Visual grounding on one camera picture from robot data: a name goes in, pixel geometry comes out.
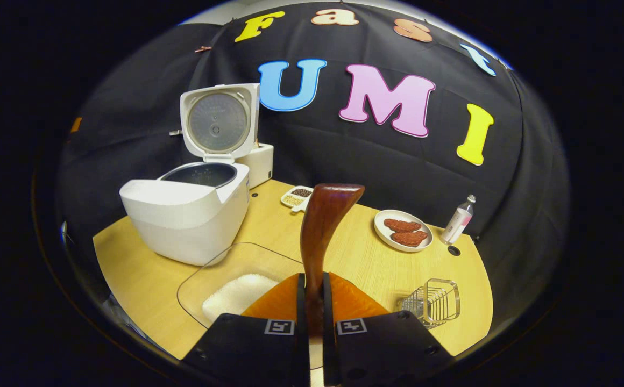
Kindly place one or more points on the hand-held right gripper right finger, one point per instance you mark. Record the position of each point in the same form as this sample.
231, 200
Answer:
328, 349

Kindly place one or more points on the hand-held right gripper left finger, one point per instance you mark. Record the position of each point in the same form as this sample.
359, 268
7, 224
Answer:
301, 344

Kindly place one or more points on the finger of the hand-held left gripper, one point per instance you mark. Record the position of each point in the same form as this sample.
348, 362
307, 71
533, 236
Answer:
76, 125

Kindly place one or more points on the white rice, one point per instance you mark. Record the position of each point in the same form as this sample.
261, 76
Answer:
236, 295

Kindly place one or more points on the brown wooden spoon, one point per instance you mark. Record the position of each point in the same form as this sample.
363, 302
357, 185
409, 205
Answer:
317, 236

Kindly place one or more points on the white rice cooker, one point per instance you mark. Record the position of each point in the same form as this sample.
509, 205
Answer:
183, 226

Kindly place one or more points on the clear glass container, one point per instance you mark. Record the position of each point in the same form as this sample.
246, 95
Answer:
220, 269

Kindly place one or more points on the round white plate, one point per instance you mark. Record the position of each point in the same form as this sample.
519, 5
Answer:
382, 234

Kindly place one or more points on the brown meat piece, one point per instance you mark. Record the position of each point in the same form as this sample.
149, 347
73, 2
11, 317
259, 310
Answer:
402, 225
410, 239

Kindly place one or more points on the divided white bean dish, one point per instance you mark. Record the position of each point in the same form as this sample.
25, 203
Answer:
296, 198

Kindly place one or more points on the small clear bottle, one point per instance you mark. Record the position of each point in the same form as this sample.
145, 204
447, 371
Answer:
457, 223

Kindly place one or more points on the white toaster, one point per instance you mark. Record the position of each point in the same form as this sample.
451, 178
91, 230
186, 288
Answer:
261, 164

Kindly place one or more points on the black backdrop cloth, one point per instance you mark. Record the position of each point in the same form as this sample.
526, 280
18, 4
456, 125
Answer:
344, 161

